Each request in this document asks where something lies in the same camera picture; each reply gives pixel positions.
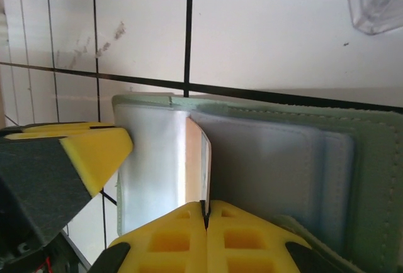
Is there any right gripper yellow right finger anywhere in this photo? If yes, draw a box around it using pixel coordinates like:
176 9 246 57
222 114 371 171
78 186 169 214
206 199 335 273

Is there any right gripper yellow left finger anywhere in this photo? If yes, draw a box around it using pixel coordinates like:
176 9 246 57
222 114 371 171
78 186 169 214
91 200 209 273

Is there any light green card holder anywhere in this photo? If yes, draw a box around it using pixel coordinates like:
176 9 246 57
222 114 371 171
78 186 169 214
111 93 403 273

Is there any peach coloured credit card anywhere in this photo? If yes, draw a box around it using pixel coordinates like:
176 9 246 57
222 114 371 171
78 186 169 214
184 116 213 218

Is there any clear plastic card box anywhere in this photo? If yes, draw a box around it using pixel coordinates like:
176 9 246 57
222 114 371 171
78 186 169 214
343 0 403 36

